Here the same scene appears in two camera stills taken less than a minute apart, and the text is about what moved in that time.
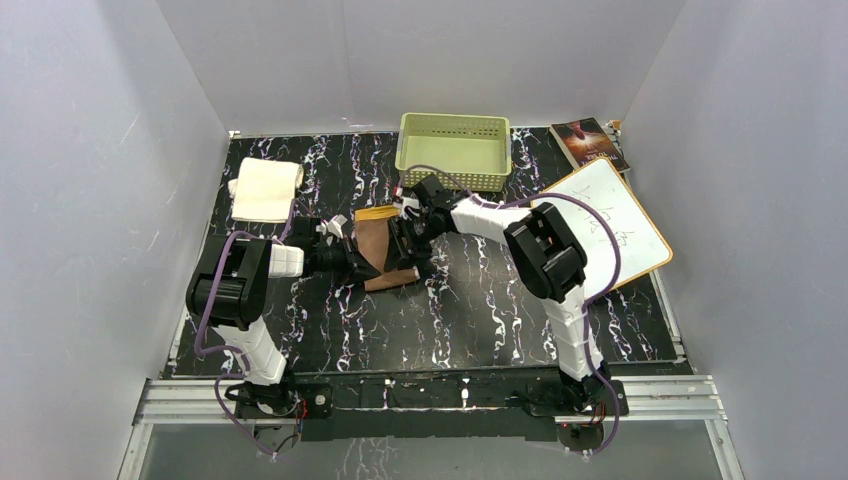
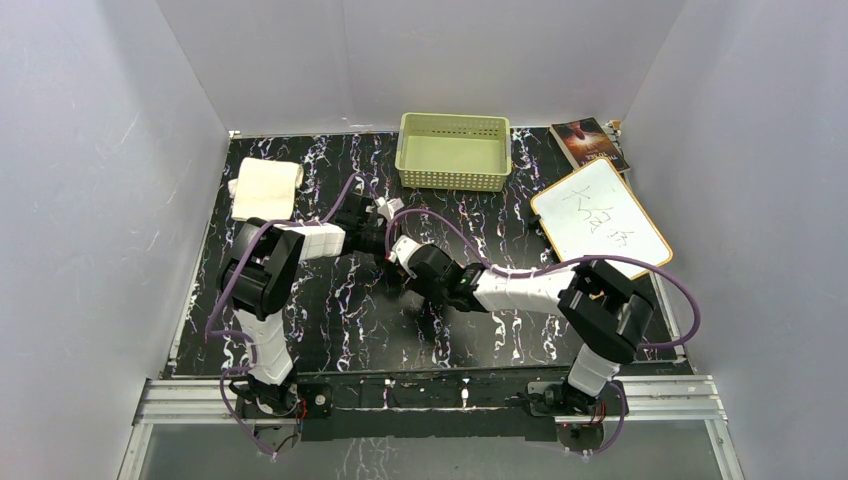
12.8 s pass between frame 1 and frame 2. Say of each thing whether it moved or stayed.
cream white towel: stayed
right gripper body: moved
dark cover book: stayed
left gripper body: moved
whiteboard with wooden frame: stayed
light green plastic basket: stayed
